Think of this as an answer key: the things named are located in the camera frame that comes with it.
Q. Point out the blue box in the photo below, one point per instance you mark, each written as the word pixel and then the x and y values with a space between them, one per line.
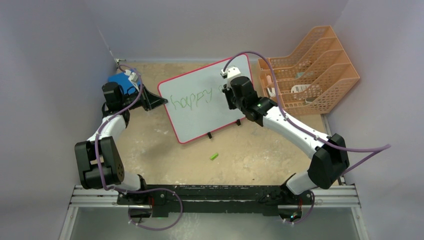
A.
pixel 123 81

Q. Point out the white remote in organizer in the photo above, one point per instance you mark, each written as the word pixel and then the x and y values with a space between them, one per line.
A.
pixel 299 88

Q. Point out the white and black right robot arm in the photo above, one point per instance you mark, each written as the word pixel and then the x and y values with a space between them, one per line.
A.
pixel 328 162

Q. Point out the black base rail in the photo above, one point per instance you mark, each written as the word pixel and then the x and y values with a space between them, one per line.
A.
pixel 267 200

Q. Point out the orange plastic desk organizer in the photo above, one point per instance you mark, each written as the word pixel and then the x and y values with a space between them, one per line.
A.
pixel 319 60

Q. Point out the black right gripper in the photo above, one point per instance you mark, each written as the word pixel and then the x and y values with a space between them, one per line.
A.
pixel 228 93

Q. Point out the green marker cap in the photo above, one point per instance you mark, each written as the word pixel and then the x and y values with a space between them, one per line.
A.
pixel 214 156

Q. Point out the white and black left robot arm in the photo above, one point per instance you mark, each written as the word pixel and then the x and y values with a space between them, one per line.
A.
pixel 98 160

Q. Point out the pink framed whiteboard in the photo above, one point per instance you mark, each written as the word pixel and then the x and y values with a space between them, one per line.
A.
pixel 196 104

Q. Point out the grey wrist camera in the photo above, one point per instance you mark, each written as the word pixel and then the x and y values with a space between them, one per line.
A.
pixel 230 73
pixel 132 78

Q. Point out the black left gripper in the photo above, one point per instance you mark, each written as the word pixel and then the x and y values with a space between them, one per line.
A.
pixel 153 100

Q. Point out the white stapler in organizer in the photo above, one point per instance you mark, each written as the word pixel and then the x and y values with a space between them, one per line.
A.
pixel 271 92

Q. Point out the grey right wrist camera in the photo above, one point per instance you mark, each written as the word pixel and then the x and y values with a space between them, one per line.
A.
pixel 230 73

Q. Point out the pink eraser in organizer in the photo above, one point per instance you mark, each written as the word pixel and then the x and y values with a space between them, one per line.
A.
pixel 269 79

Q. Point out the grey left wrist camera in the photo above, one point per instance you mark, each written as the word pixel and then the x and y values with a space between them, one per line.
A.
pixel 132 78

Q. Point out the aluminium frame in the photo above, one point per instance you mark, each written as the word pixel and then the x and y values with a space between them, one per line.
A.
pixel 248 155

